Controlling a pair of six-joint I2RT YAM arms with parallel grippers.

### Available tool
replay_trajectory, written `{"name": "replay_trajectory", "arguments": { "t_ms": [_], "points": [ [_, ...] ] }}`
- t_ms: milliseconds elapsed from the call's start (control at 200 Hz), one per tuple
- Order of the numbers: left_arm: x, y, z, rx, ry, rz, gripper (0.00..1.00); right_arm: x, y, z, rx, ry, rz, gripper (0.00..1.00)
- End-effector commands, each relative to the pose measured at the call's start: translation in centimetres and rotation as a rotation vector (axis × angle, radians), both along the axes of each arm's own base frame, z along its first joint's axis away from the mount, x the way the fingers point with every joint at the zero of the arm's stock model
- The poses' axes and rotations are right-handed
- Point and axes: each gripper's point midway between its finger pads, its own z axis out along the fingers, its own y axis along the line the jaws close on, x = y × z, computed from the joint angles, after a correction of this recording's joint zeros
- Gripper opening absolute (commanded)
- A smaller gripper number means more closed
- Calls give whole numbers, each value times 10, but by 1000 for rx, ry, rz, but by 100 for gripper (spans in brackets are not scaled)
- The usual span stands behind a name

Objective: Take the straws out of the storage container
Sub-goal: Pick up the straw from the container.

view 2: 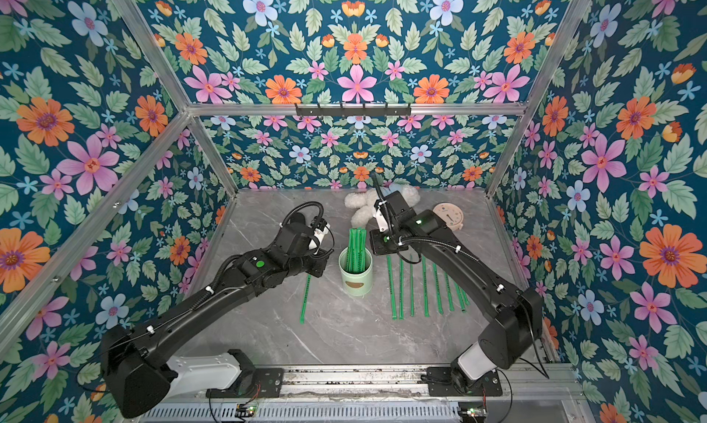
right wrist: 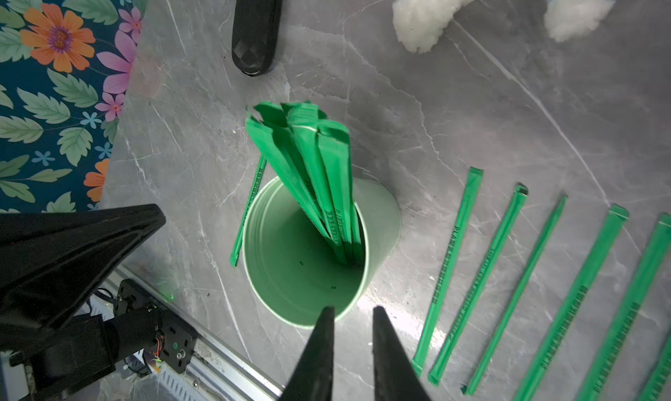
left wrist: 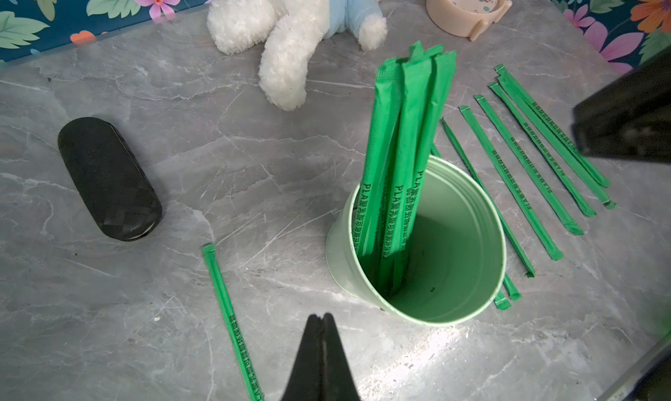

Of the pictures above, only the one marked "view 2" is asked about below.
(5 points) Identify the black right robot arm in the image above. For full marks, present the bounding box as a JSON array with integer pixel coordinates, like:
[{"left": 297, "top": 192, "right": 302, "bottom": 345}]
[{"left": 369, "top": 189, "right": 543, "bottom": 395}]

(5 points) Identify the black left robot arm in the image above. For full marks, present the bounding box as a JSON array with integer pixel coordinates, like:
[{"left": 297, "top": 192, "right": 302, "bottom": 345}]
[{"left": 99, "top": 209, "right": 331, "bottom": 419}]

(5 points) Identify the bundle of green wrapped straws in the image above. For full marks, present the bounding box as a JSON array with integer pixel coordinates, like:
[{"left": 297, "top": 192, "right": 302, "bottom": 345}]
[{"left": 344, "top": 228, "right": 366, "bottom": 275}]

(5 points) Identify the light green storage cup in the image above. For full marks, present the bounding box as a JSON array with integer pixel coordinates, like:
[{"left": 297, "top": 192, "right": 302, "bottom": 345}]
[{"left": 338, "top": 248, "right": 374, "bottom": 297}]

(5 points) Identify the white plush teddy bear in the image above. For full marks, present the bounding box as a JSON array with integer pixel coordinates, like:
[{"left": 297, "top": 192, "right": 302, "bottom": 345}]
[{"left": 344, "top": 183, "right": 421, "bottom": 229}]

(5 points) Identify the black wall hook rack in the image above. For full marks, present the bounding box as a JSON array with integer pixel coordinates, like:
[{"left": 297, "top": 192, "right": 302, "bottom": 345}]
[{"left": 295, "top": 104, "right": 412, "bottom": 118}]

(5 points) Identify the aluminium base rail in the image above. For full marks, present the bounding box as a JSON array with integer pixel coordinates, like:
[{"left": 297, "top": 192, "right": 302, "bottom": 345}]
[{"left": 176, "top": 362, "right": 585, "bottom": 400}]

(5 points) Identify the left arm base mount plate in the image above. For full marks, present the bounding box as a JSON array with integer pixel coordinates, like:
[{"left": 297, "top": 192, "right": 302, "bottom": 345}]
[{"left": 206, "top": 368, "right": 285, "bottom": 399}]

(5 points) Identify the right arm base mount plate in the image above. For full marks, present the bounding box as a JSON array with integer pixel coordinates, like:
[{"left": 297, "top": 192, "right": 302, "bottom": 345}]
[{"left": 421, "top": 366, "right": 504, "bottom": 397}]

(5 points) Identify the white vented cable duct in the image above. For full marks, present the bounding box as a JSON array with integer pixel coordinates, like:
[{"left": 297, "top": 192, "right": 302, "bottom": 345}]
[{"left": 140, "top": 401, "right": 461, "bottom": 422}]

